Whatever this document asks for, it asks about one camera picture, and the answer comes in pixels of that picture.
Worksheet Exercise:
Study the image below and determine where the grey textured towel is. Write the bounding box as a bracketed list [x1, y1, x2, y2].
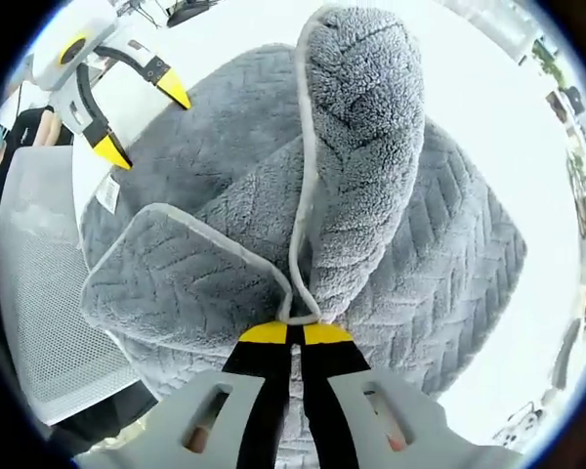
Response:
[77, 3, 529, 469]

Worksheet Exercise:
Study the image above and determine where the person's dark clothing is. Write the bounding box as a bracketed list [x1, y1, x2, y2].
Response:
[5, 106, 75, 149]

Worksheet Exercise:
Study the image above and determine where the grey mesh office chair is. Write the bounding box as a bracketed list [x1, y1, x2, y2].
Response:
[0, 145, 160, 427]

